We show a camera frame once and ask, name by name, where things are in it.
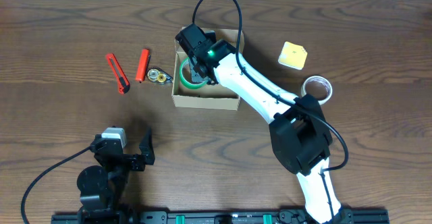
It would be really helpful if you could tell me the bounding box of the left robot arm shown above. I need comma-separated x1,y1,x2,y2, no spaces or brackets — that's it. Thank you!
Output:
77,127,155,224

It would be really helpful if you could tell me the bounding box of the correction tape dispenser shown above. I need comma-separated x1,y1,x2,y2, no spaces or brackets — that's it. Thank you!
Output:
146,67,173,84

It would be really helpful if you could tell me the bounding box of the yellow sticky note pad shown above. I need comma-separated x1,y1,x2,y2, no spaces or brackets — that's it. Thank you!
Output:
278,41,308,70

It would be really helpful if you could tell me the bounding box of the white tape roll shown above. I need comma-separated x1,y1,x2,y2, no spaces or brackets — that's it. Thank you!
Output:
300,76,333,105

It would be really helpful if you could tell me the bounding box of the cardboard box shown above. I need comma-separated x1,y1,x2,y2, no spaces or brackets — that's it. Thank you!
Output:
171,28,241,111

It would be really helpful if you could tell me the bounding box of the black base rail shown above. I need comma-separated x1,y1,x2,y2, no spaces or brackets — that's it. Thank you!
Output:
51,208,390,224

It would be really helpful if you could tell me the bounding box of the green tape roll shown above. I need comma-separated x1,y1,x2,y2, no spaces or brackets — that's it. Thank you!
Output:
179,59,207,90

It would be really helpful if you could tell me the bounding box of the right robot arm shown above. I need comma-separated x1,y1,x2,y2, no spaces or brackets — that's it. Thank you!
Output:
175,23,342,223

